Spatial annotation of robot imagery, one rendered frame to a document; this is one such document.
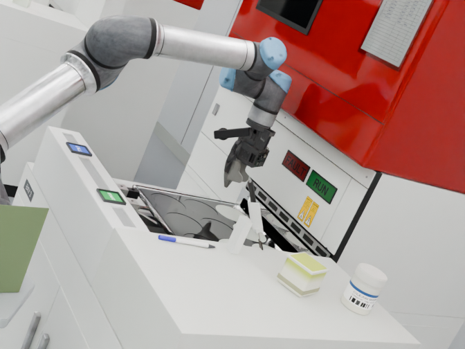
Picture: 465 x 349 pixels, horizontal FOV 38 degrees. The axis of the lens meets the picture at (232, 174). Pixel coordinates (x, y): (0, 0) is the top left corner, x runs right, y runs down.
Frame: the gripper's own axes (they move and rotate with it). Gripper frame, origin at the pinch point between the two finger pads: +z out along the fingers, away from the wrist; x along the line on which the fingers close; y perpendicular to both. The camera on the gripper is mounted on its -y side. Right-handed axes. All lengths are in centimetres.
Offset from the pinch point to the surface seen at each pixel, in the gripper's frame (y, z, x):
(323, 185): 26.8, -13.4, 0.3
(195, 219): 4.5, 7.3, -18.2
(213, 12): -204, -16, 300
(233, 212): 5.7, 7.3, 1.3
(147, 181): -147, 97, 207
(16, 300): 6, 15, -80
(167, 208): -2.5, 7.4, -21.9
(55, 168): -26.2, 6.8, -41.3
